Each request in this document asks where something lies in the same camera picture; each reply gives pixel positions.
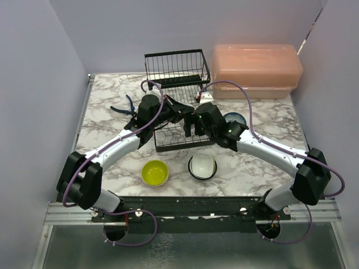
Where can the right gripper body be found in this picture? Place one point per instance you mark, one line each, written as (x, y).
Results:
(200, 129)

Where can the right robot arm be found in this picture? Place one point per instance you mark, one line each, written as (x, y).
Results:
(308, 170)

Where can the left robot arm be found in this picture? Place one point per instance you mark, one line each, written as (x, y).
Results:
(81, 178)

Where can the black wire dish rack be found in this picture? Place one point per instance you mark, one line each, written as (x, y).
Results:
(182, 74)

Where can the blue floral bowl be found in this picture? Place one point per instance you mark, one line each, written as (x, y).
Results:
(235, 117)

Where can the pink plastic storage box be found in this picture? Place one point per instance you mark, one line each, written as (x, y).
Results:
(264, 71)

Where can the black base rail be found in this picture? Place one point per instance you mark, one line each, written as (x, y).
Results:
(190, 215)

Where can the yellow-green bowl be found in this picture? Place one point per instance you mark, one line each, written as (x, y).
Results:
(155, 173)

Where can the black rimmed bowl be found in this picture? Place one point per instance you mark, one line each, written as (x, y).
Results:
(189, 168)

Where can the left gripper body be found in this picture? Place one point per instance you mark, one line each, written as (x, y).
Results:
(165, 114)

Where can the aluminium frame rail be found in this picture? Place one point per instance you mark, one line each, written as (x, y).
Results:
(57, 214)

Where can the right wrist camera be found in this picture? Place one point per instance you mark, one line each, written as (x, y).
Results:
(204, 97)

